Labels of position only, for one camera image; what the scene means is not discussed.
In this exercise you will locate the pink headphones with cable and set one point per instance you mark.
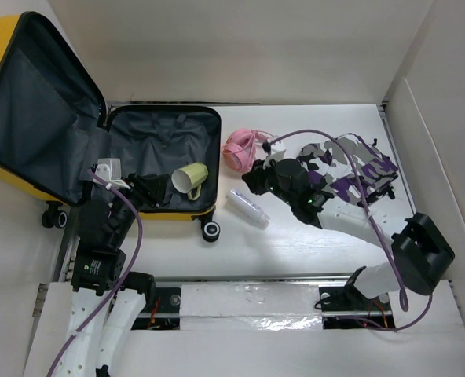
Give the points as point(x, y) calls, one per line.
point(240, 147)

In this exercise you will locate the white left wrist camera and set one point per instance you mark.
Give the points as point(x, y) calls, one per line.
point(107, 174)

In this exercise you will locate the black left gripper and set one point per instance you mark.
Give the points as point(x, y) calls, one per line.
point(149, 188)

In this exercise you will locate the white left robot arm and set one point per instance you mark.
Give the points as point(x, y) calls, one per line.
point(103, 275)

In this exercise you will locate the purple camouflage backpack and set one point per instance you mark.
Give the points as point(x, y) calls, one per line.
point(349, 166)

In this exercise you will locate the pale yellow mug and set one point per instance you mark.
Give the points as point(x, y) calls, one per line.
point(189, 179)

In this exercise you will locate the yellow hard-shell suitcase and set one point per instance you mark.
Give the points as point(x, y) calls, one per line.
point(55, 125)

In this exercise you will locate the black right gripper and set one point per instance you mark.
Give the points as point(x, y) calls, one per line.
point(254, 177)

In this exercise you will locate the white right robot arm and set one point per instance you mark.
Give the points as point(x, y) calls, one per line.
point(417, 254)

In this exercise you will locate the metal base rail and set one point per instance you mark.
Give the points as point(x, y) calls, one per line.
point(220, 306)

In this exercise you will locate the white plastic bottle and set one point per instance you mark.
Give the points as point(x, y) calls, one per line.
point(248, 208)

